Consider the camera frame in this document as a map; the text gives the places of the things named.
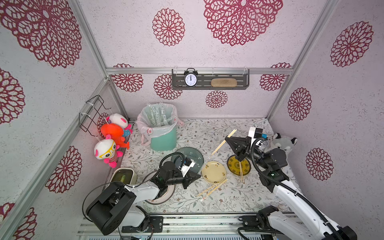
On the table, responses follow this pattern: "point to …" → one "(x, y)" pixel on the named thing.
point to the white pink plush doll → (119, 119)
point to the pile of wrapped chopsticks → (207, 192)
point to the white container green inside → (126, 175)
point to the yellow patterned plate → (233, 165)
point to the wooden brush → (223, 82)
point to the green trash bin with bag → (157, 124)
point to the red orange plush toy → (116, 132)
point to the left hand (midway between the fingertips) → (199, 177)
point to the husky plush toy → (282, 142)
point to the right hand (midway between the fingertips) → (226, 139)
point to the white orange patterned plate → (163, 199)
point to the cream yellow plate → (214, 172)
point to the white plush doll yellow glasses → (107, 150)
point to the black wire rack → (85, 120)
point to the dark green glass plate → (192, 153)
